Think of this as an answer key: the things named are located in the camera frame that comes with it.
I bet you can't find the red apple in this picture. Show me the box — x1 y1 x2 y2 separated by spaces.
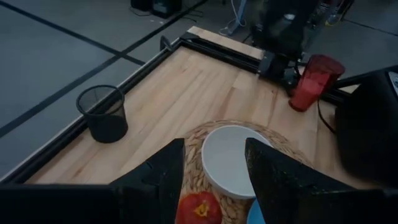
175 190 223 224

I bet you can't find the black floor equipment box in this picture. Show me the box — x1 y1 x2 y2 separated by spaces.
130 0 183 19

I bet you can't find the red plastic tumbler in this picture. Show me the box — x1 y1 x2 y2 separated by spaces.
288 54 346 113

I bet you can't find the black metal table frame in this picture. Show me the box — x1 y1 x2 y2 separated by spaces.
0 30 358 185

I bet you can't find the black toaster power cable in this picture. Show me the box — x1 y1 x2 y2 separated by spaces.
316 98 338 135

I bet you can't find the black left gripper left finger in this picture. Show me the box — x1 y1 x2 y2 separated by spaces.
108 138 187 224

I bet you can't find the round woven placemat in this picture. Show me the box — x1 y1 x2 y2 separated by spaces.
178 119 315 224

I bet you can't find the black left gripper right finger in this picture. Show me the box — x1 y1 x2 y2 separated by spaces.
244 138 358 224

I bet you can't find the black mesh cup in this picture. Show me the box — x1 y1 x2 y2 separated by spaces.
76 84 129 144

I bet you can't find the blue plate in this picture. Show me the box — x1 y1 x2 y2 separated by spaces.
246 198 266 224

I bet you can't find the black table clamp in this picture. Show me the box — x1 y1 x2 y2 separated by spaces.
159 35 173 52

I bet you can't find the white floor cable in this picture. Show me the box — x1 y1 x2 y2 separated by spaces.
219 0 248 36

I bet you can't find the white bowl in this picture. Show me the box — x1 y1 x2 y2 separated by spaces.
201 124 274 200

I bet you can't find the black and silver toaster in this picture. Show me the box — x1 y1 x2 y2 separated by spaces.
334 64 398 188

